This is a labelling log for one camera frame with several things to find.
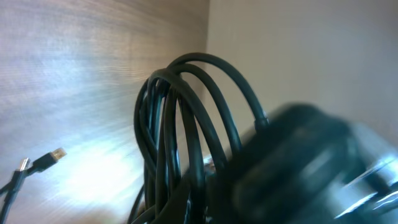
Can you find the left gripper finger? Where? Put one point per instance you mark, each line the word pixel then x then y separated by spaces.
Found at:
pixel 182 206

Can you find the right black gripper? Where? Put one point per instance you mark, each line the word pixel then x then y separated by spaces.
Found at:
pixel 308 166

